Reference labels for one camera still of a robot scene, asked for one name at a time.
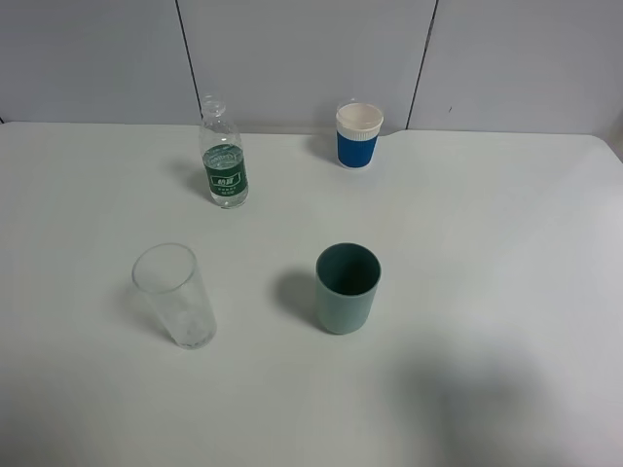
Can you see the clear bottle with green label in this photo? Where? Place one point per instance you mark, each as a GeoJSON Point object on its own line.
{"type": "Point", "coordinates": [222, 154]}

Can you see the teal green plastic cup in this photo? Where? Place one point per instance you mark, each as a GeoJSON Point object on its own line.
{"type": "Point", "coordinates": [347, 276]}

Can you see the blue and white paper cup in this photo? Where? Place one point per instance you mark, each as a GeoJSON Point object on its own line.
{"type": "Point", "coordinates": [358, 125]}

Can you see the tall clear drinking glass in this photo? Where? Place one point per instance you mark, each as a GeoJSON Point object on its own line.
{"type": "Point", "coordinates": [168, 278]}

